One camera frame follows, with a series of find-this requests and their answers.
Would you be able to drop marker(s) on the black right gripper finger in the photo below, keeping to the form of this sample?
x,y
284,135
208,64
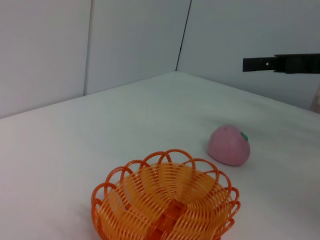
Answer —
x,y
295,63

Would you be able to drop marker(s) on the pink toy peach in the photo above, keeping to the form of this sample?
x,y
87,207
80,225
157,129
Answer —
x,y
227,150

